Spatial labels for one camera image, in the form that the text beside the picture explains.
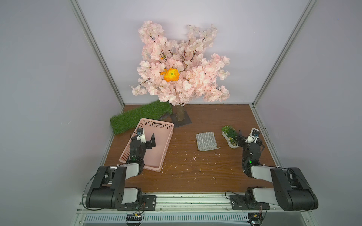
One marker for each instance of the dark metal tree base plate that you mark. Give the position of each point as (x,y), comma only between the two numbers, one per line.
(185,121)

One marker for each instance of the grey striped dishcloth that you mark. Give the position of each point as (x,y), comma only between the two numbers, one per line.
(206,141)

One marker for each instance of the aluminium frame corner post right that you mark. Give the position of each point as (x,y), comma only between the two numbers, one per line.
(291,39)

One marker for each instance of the white pot succulent plant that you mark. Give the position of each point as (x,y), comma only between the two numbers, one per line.
(230,134)

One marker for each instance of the orange artificial flower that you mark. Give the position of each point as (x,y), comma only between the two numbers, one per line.
(171,75)

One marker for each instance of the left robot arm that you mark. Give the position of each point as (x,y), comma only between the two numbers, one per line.
(108,190)

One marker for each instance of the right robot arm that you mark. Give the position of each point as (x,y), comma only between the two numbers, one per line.
(291,191)

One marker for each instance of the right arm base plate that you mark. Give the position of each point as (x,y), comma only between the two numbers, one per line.
(240,202)

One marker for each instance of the aluminium front rail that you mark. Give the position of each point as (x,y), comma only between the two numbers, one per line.
(186,202)

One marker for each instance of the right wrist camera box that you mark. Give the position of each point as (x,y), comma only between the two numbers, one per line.
(253,136)

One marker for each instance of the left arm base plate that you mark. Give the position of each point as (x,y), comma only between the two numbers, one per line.
(143,203)

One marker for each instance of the pink cherry blossom tree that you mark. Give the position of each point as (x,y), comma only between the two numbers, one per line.
(198,75)

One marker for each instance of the pink perforated plastic basket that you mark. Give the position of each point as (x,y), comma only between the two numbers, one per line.
(154,157)

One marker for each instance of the aluminium frame corner post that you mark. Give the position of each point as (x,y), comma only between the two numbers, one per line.
(291,39)
(96,49)

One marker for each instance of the green artificial grass mat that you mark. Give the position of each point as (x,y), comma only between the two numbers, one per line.
(130,119)

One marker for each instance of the aluminium frame corner post left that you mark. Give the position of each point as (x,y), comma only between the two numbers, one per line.
(96,49)

